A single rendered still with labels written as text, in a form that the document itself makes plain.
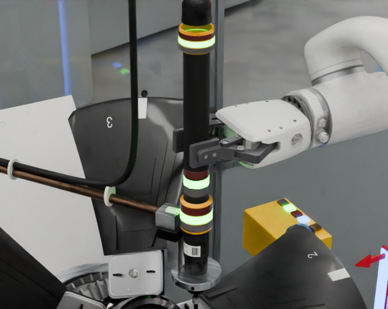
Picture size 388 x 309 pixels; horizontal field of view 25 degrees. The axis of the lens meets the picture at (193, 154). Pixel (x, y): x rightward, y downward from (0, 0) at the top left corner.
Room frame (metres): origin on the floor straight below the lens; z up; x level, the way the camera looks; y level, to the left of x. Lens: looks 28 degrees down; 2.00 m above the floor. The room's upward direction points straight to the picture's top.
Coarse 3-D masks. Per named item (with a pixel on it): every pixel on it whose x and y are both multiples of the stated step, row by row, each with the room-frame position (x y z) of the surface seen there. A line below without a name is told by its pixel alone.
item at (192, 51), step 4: (180, 48) 1.00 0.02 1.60; (184, 48) 1.00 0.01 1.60; (188, 48) 0.99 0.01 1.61; (192, 48) 0.99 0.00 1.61; (196, 48) 0.99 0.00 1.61; (200, 48) 0.99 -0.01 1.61; (204, 48) 0.99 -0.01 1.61; (208, 48) 1.00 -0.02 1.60; (212, 48) 1.00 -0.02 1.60; (188, 52) 0.99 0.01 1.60; (192, 52) 0.99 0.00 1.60; (196, 52) 0.99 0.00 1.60; (200, 52) 0.99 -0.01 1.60; (204, 52) 0.99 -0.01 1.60
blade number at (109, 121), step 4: (104, 116) 1.19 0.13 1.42; (108, 116) 1.19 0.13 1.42; (112, 116) 1.19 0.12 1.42; (104, 120) 1.19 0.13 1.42; (108, 120) 1.19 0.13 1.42; (112, 120) 1.18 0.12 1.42; (104, 124) 1.18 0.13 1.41; (108, 124) 1.18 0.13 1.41; (112, 124) 1.18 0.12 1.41; (104, 128) 1.18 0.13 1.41; (108, 128) 1.18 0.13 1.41; (112, 128) 1.18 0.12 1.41
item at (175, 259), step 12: (168, 204) 1.04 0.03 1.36; (156, 216) 1.02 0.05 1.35; (168, 216) 1.01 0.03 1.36; (168, 228) 1.01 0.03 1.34; (180, 228) 1.02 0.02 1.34; (168, 240) 1.01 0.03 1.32; (180, 240) 1.01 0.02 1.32; (168, 252) 1.02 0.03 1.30; (180, 252) 1.01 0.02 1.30; (168, 264) 1.02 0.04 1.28; (180, 264) 1.01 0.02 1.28; (216, 264) 1.02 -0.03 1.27; (180, 276) 1.00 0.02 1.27; (192, 276) 1.00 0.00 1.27; (204, 276) 1.00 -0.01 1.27; (216, 276) 1.00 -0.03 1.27; (192, 288) 0.98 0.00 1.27; (204, 288) 0.98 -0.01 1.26
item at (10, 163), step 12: (132, 0) 1.05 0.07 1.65; (132, 12) 1.05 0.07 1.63; (132, 24) 1.05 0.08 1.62; (132, 36) 1.05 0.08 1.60; (132, 48) 1.05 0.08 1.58; (132, 60) 1.05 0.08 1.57; (132, 72) 1.05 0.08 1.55; (132, 84) 1.05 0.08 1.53; (132, 96) 1.05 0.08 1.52; (132, 108) 1.05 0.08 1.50; (132, 120) 1.05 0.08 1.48; (132, 132) 1.05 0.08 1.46; (132, 144) 1.05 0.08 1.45; (132, 156) 1.05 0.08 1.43; (12, 168) 1.14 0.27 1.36; (24, 168) 1.13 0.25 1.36; (36, 168) 1.13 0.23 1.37; (132, 168) 1.05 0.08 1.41; (72, 180) 1.09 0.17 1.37; (84, 180) 1.09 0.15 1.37; (96, 180) 1.08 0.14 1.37; (120, 180) 1.06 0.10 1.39; (108, 192) 1.07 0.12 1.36; (108, 204) 1.07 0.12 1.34
